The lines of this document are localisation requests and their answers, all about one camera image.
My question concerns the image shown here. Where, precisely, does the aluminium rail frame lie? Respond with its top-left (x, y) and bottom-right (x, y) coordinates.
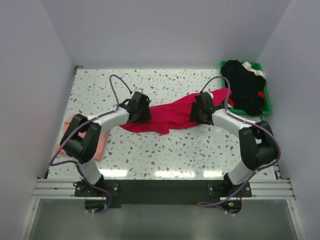
top-left (18, 159), bottom-right (307, 240)

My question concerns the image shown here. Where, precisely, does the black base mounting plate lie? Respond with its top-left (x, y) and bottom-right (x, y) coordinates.
top-left (73, 179), bottom-right (252, 210)

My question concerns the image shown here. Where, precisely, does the folded peach t shirt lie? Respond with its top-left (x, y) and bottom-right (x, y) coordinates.
top-left (54, 115), bottom-right (109, 162)

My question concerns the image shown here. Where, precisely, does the red garment in bin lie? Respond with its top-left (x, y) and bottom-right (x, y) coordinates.
top-left (228, 91), bottom-right (267, 107)

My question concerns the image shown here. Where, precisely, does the magenta red t shirt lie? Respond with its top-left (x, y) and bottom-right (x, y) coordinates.
top-left (119, 87), bottom-right (233, 135)

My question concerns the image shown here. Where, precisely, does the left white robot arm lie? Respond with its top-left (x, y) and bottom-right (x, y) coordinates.
top-left (60, 91), bottom-right (152, 196)

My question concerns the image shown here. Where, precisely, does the white garment in bin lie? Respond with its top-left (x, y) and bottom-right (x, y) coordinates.
top-left (242, 62), bottom-right (264, 77)

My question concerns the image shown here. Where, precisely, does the black t shirt in bin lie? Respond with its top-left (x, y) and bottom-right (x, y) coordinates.
top-left (220, 60), bottom-right (266, 117)

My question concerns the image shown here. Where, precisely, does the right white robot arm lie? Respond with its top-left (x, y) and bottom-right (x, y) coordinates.
top-left (190, 92), bottom-right (279, 197)

